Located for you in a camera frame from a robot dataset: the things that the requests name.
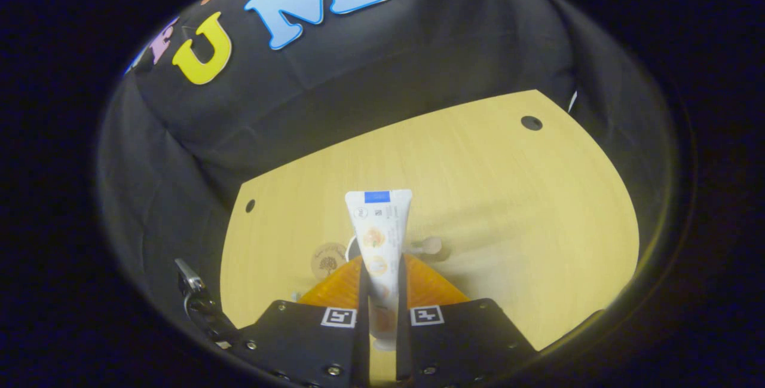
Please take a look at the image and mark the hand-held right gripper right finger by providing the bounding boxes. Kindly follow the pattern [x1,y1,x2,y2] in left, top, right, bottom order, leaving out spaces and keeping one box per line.
[394,253,538,388]

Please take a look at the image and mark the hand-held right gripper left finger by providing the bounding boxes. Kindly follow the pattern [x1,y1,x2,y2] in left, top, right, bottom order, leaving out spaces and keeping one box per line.
[230,255,371,388]

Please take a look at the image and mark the round wooden coaster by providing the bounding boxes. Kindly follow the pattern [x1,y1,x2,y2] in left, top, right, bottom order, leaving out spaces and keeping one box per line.
[311,242,348,280]

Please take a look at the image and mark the white cup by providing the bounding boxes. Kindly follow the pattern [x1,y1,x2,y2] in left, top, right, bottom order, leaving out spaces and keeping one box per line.
[345,234,448,263]

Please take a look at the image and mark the white toothpaste tube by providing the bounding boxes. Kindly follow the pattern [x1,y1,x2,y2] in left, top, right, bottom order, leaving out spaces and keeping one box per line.
[345,189,413,350]

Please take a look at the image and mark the wooden desktop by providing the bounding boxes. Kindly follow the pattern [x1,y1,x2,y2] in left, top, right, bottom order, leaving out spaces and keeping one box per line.
[220,89,640,386]

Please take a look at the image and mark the black backdrop cloth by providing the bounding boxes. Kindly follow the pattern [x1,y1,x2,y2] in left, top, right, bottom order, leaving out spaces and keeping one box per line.
[96,0,679,341]

